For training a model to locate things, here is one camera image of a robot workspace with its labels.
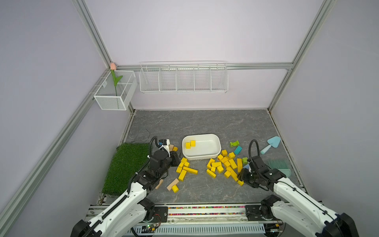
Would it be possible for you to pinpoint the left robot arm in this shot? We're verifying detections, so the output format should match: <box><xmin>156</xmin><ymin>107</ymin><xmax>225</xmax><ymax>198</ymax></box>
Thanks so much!
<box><xmin>71</xmin><ymin>150</ymin><xmax>180</xmax><ymax>237</ymax></box>

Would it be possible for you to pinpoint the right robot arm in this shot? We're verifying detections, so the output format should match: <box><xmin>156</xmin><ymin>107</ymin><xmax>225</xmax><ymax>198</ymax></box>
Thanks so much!
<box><xmin>238</xmin><ymin>156</ymin><xmax>359</xmax><ymax>237</ymax></box>

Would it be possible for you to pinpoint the natural wood block lower left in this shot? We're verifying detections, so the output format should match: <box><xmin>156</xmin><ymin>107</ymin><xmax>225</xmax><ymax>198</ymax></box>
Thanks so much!
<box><xmin>155</xmin><ymin>179</ymin><xmax>164</xmax><ymax>190</ymax></box>

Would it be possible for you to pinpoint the light green cube block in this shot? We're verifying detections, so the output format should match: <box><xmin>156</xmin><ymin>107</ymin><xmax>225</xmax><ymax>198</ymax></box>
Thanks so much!
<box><xmin>242</xmin><ymin>157</ymin><xmax>248</xmax><ymax>166</ymax></box>

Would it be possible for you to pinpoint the yellow rectangular block left pile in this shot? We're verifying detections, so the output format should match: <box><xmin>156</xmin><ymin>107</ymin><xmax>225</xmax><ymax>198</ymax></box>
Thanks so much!
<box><xmin>178</xmin><ymin>169</ymin><xmax>187</xmax><ymax>182</ymax></box>

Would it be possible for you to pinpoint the long yellow block left pile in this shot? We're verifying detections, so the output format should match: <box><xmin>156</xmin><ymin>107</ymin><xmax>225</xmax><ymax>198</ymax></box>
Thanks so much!
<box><xmin>183</xmin><ymin>167</ymin><xmax>198</xmax><ymax>175</ymax></box>

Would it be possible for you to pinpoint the natural wood long block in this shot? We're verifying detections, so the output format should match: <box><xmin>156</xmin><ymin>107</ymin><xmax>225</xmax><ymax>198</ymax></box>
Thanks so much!
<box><xmin>166</xmin><ymin>179</ymin><xmax>179</xmax><ymax>191</ymax></box>

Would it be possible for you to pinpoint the long yellow block right upright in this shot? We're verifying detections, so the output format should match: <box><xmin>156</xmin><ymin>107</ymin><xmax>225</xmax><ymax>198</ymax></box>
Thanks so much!
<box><xmin>237</xmin><ymin>159</ymin><xmax>243</xmax><ymax>173</ymax></box>

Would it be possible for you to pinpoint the white plastic bin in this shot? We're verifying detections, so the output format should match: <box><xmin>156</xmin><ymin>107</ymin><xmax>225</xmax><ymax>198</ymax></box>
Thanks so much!
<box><xmin>182</xmin><ymin>134</ymin><xmax>222</xmax><ymax>161</ymax></box>

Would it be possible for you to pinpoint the long yellow block right diagonal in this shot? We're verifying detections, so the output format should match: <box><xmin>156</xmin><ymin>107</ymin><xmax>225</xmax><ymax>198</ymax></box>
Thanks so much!
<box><xmin>227</xmin><ymin>166</ymin><xmax>239</xmax><ymax>182</ymax></box>

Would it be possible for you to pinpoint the teal toy rake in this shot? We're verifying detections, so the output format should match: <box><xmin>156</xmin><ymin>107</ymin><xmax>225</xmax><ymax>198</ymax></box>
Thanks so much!
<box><xmin>266</xmin><ymin>160</ymin><xmax>292</xmax><ymax>178</ymax></box>

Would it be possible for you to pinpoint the yellow half cylinder block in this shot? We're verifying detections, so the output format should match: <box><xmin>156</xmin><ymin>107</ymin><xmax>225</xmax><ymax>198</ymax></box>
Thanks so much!
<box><xmin>172</xmin><ymin>185</ymin><xmax>179</xmax><ymax>193</ymax></box>

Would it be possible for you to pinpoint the green artificial grass mat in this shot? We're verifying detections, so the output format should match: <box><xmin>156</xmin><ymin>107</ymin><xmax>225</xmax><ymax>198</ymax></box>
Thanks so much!
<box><xmin>102</xmin><ymin>143</ymin><xmax>149</xmax><ymax>196</ymax></box>

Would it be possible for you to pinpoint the teal triangle block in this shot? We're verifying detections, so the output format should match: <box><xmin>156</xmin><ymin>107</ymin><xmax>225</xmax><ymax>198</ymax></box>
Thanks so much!
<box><xmin>234</xmin><ymin>146</ymin><xmax>242</xmax><ymax>156</ymax></box>

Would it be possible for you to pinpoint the teal toy shovel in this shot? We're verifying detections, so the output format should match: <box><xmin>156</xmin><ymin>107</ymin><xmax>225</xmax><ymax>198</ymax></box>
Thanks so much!
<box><xmin>260</xmin><ymin>136</ymin><xmax>281</xmax><ymax>155</ymax></box>

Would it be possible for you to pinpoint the green arch block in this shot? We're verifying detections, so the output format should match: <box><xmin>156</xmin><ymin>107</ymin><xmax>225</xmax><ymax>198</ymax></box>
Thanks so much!
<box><xmin>230</xmin><ymin>140</ymin><xmax>240</xmax><ymax>147</ymax></box>

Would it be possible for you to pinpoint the yellow block right pile left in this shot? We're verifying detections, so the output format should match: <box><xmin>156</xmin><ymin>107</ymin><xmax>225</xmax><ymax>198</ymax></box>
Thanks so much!
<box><xmin>206</xmin><ymin>169</ymin><xmax>216</xmax><ymax>178</ymax></box>

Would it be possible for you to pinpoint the artificial pink tulip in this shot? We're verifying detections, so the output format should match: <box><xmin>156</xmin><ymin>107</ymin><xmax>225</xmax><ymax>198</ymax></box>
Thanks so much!
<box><xmin>110</xmin><ymin>62</ymin><xmax>123</xmax><ymax>96</ymax></box>

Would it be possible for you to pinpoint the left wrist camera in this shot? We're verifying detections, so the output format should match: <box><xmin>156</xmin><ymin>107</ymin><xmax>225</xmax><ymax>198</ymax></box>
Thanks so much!
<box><xmin>158</xmin><ymin>139</ymin><xmax>170</xmax><ymax>152</ymax></box>

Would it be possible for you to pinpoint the white wire wall rack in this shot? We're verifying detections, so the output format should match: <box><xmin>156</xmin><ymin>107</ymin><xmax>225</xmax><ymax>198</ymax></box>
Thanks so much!
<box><xmin>139</xmin><ymin>61</ymin><xmax>229</xmax><ymax>93</ymax></box>

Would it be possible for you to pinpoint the white mesh wall basket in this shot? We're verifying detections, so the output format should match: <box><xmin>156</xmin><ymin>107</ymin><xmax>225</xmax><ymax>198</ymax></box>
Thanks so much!
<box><xmin>94</xmin><ymin>70</ymin><xmax>138</xmax><ymax>111</ymax></box>

